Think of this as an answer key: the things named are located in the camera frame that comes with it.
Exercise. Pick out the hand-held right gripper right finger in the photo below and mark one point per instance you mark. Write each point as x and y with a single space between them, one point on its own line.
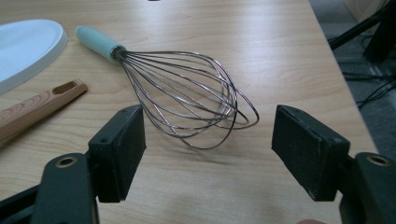
308 152

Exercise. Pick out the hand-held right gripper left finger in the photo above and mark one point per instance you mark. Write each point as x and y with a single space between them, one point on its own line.
118 149

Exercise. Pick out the white utensil rack stand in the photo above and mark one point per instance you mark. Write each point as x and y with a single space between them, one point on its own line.
25 46

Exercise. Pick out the black metal stand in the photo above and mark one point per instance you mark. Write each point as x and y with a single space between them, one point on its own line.
383 37

